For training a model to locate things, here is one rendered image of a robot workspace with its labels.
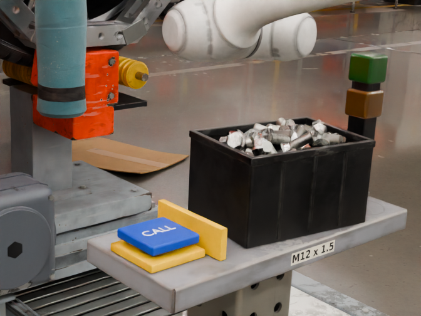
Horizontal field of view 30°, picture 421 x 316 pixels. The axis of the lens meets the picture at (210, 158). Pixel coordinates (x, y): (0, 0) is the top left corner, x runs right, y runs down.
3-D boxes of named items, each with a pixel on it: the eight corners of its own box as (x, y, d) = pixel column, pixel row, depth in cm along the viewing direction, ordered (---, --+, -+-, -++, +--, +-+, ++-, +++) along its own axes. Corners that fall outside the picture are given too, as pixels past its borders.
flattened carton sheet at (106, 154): (69, 132, 308) (69, 124, 307) (188, 159, 283) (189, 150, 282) (15, 149, 283) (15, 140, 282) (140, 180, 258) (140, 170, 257)
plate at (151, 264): (163, 235, 98) (163, 227, 98) (205, 257, 92) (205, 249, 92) (109, 250, 93) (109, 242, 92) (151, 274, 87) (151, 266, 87)
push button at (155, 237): (162, 232, 97) (163, 215, 96) (199, 251, 92) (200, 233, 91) (116, 245, 93) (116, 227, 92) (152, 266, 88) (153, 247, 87)
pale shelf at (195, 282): (316, 195, 124) (318, 177, 123) (406, 229, 112) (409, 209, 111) (85, 261, 96) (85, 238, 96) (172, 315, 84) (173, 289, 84)
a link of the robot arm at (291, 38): (269, -2, 153) (219, -4, 144) (331, 7, 142) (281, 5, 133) (264, 53, 155) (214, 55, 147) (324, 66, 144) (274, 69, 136)
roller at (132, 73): (79, 66, 186) (79, 42, 184) (156, 89, 165) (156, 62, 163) (57, 68, 182) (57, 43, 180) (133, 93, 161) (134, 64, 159)
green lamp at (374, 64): (363, 78, 114) (366, 50, 113) (386, 83, 111) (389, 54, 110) (346, 80, 111) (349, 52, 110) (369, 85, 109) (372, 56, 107)
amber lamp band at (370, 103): (360, 111, 115) (363, 84, 114) (382, 116, 113) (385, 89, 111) (343, 115, 113) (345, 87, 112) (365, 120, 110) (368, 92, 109)
